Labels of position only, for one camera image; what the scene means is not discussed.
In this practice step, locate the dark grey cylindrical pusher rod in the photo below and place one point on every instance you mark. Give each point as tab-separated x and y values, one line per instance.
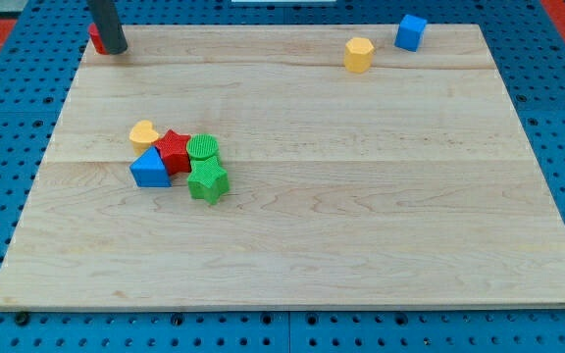
105	15

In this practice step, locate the light wooden board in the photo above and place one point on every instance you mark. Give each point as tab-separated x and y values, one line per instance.
412	186

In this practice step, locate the green star block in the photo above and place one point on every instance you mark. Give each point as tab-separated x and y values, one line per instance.
208	180

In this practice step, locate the blue triangle block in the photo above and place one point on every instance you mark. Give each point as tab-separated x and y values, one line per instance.
148	170

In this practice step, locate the yellow hexagon block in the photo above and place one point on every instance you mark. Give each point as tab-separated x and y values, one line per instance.
358	54

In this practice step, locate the yellow heart block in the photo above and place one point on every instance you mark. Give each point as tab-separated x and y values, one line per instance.
142	136

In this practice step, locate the red block behind rod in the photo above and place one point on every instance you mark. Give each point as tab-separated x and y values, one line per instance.
96	40

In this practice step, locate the blue cube block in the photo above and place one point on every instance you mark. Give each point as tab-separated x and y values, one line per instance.
410	33

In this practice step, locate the green cylinder block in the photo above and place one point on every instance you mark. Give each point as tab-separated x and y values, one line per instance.
201	147

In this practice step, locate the red star block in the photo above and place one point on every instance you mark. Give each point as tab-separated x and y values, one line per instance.
173	153

